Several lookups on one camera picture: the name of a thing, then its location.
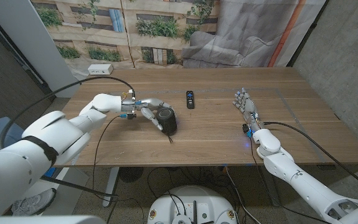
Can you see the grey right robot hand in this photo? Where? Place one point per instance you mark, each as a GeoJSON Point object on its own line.
{"type": "Point", "coordinates": [248, 107]}

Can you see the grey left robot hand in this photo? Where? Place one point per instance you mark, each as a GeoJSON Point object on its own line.
{"type": "Point", "coordinates": [149, 103]}

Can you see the black cylindrical mesh speaker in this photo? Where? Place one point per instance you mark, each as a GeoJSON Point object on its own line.
{"type": "Point", "coordinates": [167, 123]}

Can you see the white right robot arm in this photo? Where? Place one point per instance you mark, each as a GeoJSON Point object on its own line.
{"type": "Point", "coordinates": [306, 183]}

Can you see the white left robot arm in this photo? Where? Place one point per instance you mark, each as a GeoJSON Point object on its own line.
{"type": "Point", "coordinates": [51, 137]}

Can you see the black TV remote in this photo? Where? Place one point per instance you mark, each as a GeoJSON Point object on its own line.
{"type": "Point", "coordinates": [190, 101]}

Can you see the white power strip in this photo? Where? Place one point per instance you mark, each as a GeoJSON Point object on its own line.
{"type": "Point", "coordinates": [100, 69]}

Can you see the black round grille object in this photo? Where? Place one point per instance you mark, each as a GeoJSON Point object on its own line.
{"type": "Point", "coordinates": [131, 174]}

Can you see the printed fabric backdrop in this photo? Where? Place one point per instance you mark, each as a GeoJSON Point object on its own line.
{"type": "Point", "coordinates": [166, 31]}

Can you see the grey table leg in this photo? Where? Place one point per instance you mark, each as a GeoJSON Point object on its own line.
{"type": "Point", "coordinates": [270, 186]}

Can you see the white table leg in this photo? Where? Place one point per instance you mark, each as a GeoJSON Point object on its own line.
{"type": "Point", "coordinates": [111, 186]}

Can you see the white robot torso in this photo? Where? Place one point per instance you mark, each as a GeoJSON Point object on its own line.
{"type": "Point", "coordinates": [194, 202]}

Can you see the white column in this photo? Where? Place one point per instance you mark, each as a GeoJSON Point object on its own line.
{"type": "Point", "coordinates": [32, 40]}

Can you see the grey white sneaker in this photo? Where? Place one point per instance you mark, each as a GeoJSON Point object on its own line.
{"type": "Point", "coordinates": [35, 202]}

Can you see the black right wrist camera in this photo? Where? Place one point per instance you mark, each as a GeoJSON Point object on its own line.
{"type": "Point", "coordinates": [247, 129]}

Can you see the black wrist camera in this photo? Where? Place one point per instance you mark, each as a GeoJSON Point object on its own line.
{"type": "Point", "coordinates": [130, 116]}
{"type": "Point", "coordinates": [247, 129]}

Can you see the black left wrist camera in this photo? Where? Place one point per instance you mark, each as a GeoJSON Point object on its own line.
{"type": "Point", "coordinates": [130, 116]}

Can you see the black backdrop frame pole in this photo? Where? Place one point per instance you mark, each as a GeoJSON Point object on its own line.
{"type": "Point", "coordinates": [306, 34]}

